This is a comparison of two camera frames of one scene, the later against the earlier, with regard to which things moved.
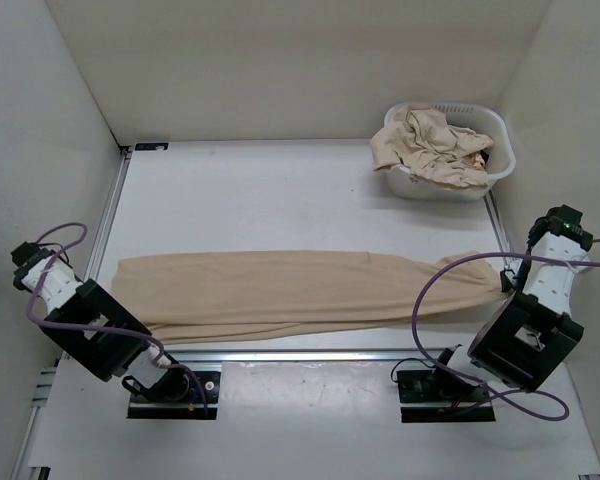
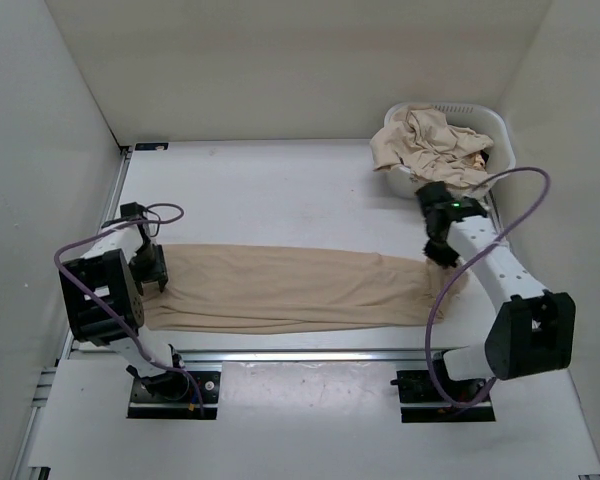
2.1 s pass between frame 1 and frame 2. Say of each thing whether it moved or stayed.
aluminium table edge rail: stayed
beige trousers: stayed
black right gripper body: moved
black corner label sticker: stayed
